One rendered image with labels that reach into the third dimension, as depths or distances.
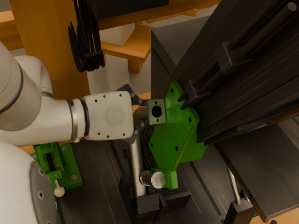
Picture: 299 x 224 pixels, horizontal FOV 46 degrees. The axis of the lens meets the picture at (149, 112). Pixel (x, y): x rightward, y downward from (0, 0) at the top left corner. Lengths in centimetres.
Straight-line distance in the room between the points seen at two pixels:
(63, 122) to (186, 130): 24
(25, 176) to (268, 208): 59
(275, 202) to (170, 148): 24
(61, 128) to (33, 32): 30
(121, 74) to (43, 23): 182
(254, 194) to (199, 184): 29
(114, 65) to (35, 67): 215
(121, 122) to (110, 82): 188
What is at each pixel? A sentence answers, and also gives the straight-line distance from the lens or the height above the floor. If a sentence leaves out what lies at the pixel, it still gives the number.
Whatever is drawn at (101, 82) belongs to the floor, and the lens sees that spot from 261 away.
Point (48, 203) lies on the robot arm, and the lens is 25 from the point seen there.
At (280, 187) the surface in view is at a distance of 80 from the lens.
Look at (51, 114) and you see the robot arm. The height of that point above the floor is 129.
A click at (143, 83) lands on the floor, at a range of 258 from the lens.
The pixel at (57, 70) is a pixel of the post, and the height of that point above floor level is 115.
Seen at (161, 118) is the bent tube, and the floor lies 119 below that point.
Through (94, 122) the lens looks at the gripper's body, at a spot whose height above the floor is 124.
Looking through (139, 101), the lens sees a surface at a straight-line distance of 77.
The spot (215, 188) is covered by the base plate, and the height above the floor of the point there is 90.
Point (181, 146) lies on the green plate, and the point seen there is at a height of 119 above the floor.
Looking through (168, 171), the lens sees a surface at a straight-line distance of 80.
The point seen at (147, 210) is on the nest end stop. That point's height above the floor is 97.
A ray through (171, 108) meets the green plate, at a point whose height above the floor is 123.
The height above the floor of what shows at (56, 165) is 99.
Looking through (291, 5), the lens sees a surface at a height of 161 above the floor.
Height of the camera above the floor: 178
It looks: 48 degrees down
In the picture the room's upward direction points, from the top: straight up
